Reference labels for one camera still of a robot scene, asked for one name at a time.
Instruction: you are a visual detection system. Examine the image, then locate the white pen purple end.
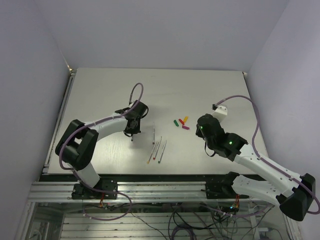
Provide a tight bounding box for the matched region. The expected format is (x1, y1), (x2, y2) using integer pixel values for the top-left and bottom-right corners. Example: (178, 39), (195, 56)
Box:
(152, 122), (156, 145)

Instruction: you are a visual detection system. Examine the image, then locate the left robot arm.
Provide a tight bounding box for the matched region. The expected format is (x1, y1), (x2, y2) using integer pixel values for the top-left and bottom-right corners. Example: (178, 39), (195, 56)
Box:
(55, 100), (149, 199)

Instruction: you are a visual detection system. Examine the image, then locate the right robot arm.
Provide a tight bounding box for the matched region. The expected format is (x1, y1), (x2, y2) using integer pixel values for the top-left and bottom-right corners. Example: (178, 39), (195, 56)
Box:
(196, 114), (316, 222)

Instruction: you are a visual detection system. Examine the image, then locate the white pen red end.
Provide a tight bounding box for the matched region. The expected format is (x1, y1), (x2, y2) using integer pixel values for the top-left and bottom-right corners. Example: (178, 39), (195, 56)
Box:
(152, 136), (163, 161)

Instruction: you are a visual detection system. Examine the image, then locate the white pen yellow end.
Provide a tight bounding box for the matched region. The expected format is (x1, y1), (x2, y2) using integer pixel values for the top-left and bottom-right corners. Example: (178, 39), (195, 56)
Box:
(146, 141), (158, 164)

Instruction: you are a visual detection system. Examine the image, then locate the white pen green end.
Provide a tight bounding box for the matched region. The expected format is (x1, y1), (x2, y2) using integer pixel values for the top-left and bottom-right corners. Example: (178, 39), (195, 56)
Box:
(157, 140), (167, 164)

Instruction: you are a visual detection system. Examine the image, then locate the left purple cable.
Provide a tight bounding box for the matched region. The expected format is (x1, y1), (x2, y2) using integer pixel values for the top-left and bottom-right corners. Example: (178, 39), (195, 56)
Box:
(58, 82), (145, 173)

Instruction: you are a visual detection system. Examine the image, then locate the purple cable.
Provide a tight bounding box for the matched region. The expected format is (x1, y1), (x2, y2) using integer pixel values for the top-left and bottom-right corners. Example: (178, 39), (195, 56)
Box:
(214, 94), (320, 215)
(58, 82), (145, 173)

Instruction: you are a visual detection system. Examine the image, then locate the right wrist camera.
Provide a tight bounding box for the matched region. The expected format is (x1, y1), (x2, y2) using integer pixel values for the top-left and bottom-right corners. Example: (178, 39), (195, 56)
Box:
(211, 104), (228, 123)

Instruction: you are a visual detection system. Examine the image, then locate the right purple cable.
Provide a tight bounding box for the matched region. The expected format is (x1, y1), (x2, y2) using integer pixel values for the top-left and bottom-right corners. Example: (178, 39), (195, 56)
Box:
(214, 94), (320, 215)

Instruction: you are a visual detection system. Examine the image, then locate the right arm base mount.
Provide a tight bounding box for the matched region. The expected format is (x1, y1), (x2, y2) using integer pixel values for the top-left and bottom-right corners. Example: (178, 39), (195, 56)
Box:
(201, 171), (240, 200)

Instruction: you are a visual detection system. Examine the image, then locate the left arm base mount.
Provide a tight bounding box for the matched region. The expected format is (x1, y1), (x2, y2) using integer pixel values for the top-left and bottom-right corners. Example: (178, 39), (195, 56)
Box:
(71, 178), (118, 200)

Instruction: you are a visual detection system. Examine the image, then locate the aluminium frame rail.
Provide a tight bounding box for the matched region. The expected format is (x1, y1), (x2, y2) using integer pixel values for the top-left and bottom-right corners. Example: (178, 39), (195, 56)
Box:
(27, 181), (276, 204)

